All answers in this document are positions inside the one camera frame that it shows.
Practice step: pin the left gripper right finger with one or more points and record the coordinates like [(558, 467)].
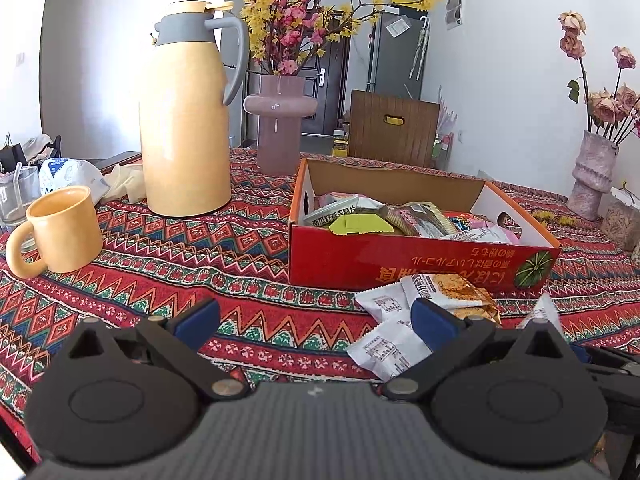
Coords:
[(453, 343)]

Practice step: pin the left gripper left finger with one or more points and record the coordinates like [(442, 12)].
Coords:
[(173, 345)]

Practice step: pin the orange cracker snack packet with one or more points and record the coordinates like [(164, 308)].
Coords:
[(453, 293)]

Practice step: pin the white cracker snack packet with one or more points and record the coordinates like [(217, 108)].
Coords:
[(392, 346)]

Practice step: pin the green snack bar packet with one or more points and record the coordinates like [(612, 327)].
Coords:
[(359, 224)]

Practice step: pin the silver biscuit snack packet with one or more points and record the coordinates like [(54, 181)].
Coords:
[(325, 215)]

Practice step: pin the red orange cardboard box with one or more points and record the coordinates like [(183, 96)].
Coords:
[(318, 258)]

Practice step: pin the clear cereal container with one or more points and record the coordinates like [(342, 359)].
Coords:
[(621, 221)]

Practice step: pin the fallen yellow petals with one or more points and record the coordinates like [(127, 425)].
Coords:
[(546, 217)]

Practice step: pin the yellow ceramic mug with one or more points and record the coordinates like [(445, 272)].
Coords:
[(65, 229)]

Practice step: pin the textured lilac vase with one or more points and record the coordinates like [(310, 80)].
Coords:
[(593, 172)]

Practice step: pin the white blue plastic bag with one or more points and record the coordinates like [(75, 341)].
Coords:
[(59, 172)]

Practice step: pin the brown wooden chair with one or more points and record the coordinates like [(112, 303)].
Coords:
[(391, 129)]

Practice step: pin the pink glass vase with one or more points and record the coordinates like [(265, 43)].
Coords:
[(280, 105)]

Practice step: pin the yellow thermos jug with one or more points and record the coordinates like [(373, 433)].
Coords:
[(193, 73)]

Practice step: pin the grey refrigerator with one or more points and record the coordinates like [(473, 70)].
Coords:
[(398, 52)]

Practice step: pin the dark brown entry door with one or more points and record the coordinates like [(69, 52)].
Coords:
[(325, 81)]

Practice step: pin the pink yellow blossom branches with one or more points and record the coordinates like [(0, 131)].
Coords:
[(284, 35)]

